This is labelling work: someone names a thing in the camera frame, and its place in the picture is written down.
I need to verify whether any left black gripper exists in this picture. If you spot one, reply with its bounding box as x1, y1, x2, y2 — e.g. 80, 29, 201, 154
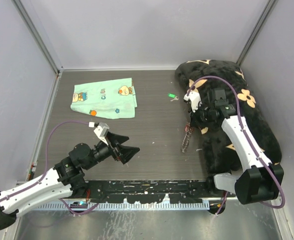
84, 131, 140, 170

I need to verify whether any metal keyring disc with rings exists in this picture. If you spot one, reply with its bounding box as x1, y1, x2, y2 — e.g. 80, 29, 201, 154
180, 122, 193, 153

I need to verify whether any small silver key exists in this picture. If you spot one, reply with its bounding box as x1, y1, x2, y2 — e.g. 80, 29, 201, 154
170, 96, 179, 102

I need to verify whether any green key tag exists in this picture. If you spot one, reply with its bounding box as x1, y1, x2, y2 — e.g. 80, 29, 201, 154
167, 93, 175, 98

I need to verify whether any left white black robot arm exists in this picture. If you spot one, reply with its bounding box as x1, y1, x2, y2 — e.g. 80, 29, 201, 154
0, 132, 140, 231

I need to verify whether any black floral plush pillow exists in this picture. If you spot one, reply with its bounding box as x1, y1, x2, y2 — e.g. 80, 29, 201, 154
175, 59, 282, 175

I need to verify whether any green cartoon print cloth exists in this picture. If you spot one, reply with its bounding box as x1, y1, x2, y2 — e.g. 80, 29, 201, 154
70, 78, 138, 120

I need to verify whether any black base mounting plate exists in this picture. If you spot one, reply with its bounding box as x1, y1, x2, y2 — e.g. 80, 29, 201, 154
58, 179, 238, 204

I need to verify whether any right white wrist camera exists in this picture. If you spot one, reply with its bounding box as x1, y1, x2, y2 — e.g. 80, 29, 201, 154
183, 91, 202, 113

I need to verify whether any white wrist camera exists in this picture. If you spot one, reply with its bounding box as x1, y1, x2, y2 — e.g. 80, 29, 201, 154
183, 91, 202, 113
93, 122, 110, 146

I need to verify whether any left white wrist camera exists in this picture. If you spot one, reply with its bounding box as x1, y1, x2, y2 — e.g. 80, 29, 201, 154
93, 122, 110, 146

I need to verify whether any white slotted cable duct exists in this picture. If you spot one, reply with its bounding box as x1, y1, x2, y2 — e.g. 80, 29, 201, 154
33, 199, 210, 211

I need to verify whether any right aluminium frame post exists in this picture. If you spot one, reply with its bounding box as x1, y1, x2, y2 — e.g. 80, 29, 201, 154
236, 0, 279, 66

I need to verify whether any aluminium frame post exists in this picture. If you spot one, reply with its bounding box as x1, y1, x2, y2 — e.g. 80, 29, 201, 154
236, 0, 279, 66
11, 0, 63, 75

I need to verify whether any left aluminium frame post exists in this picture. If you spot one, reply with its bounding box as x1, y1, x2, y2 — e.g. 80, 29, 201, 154
11, 0, 63, 75

